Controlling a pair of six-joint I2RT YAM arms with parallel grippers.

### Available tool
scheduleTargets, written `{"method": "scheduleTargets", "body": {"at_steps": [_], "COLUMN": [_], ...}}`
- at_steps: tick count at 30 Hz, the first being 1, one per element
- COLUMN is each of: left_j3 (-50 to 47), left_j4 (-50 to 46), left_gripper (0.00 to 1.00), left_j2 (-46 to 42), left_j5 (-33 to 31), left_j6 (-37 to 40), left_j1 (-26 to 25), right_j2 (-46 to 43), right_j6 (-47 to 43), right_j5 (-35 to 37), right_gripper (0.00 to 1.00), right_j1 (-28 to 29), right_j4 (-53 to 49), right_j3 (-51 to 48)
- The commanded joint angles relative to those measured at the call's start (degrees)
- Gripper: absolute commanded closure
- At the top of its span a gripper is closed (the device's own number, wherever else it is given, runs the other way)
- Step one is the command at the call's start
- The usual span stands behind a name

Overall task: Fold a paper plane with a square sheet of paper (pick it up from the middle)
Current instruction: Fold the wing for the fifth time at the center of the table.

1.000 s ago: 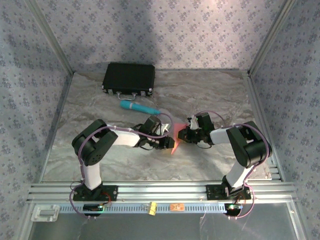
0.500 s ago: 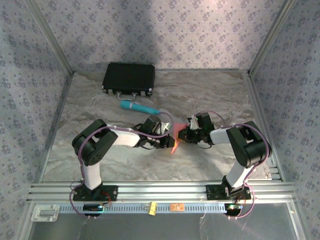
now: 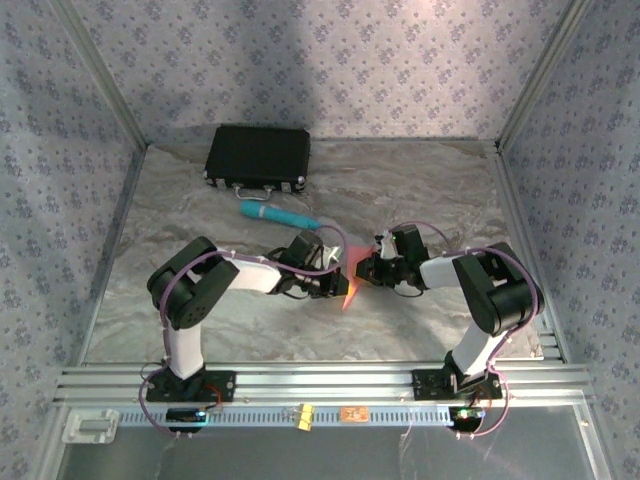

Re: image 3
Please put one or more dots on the pink square paper sheet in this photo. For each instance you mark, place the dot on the pink square paper sheet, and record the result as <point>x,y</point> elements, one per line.
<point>357,257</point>

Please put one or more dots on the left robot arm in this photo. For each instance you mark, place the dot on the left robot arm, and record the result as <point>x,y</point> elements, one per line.
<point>190,290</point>

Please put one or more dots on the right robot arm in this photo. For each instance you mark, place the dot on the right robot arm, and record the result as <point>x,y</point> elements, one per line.
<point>500,295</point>

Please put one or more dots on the teal marker pen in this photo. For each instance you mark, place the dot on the teal marker pen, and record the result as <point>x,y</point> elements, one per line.
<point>275,215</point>

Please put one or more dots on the orange label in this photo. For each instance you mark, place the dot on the orange label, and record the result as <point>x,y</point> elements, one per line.
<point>355,414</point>

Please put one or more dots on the yellow clip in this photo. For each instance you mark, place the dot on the yellow clip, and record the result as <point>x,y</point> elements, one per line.
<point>304,420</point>

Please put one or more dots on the grey metal panel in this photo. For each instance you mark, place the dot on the grey metal panel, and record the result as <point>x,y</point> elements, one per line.
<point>325,455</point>

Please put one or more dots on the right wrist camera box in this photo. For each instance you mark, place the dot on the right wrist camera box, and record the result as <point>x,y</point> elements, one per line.
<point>384,245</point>

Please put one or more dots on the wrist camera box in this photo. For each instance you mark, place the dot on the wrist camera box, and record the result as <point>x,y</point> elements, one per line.
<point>331,253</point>
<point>384,245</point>

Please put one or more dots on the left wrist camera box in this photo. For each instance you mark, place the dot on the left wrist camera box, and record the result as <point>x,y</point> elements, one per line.
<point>331,253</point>

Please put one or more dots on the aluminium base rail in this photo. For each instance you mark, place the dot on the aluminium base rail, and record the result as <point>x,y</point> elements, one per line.
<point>325,385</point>

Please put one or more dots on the aluminium side rail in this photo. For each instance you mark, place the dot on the aluminium side rail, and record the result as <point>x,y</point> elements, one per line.
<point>515,200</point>
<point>114,245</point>

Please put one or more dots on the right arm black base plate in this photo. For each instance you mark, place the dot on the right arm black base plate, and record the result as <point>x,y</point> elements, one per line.
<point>425,385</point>

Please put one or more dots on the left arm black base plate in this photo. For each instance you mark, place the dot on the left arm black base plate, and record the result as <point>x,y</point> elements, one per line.
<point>225,387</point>

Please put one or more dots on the aluminium frame post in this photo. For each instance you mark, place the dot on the aluminium frame post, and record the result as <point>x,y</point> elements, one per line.
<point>541,75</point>
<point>104,75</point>

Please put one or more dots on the clear acrylic bracket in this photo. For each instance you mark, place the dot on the clear acrylic bracket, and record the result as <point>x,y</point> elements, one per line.
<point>90,426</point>

